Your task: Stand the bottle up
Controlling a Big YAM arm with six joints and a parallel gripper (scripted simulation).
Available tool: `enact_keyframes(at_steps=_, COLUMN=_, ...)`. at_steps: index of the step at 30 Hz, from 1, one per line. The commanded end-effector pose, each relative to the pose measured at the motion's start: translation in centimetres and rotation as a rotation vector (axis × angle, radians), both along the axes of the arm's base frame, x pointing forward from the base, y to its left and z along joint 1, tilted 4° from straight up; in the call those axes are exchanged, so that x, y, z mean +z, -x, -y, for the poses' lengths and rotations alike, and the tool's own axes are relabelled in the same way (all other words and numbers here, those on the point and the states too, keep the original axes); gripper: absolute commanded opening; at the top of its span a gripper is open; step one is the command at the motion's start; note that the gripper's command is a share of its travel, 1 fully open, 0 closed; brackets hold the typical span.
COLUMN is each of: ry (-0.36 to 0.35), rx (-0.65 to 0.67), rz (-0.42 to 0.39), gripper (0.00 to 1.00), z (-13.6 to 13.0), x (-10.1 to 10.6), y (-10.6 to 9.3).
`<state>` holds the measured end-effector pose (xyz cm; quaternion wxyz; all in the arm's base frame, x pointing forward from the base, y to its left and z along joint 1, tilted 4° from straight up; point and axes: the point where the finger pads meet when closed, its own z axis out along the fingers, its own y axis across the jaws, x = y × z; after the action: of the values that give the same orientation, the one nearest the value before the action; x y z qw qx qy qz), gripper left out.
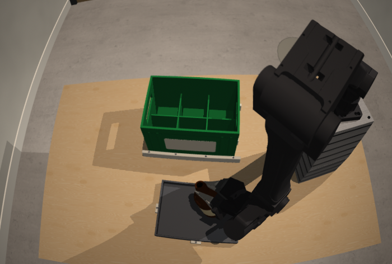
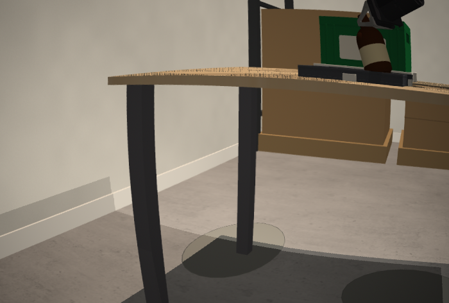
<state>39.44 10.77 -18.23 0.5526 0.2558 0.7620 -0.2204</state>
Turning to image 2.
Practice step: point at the brown round-bodied bottle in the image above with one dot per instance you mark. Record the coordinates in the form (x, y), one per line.
(373, 51)

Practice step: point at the green crate with dividers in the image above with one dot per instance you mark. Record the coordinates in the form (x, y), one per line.
(339, 43)

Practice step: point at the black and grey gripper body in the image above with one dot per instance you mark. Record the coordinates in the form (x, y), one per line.
(388, 15)

